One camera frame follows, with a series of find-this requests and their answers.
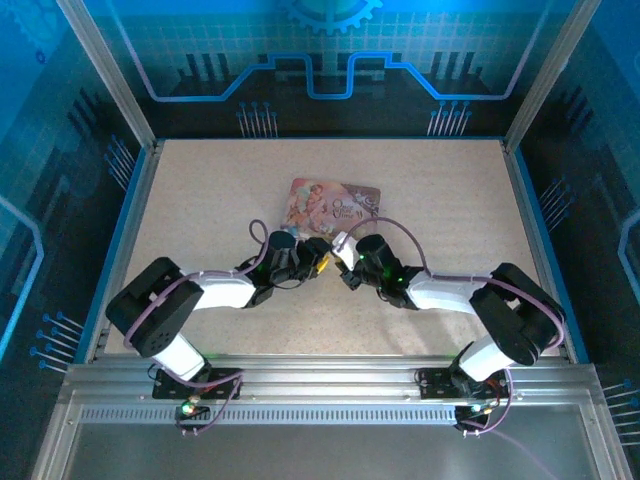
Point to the illustrated pink tin box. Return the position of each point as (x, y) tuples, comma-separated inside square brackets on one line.
[(340, 202)]

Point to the aluminium side rail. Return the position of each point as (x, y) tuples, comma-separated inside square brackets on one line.
[(532, 225), (135, 225)]

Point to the yellow padlock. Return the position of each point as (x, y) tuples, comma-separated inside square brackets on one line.
[(324, 264)]

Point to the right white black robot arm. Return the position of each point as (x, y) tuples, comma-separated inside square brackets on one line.
[(445, 295)]

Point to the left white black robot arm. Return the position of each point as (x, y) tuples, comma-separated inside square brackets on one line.
[(225, 290)]

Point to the aluminium frame post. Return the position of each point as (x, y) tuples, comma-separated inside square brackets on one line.
[(547, 75), (107, 75)]

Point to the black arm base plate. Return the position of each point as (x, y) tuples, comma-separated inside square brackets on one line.
[(435, 382), (225, 382)]

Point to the aluminium mounting rail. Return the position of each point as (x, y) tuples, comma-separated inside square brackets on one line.
[(325, 385)]

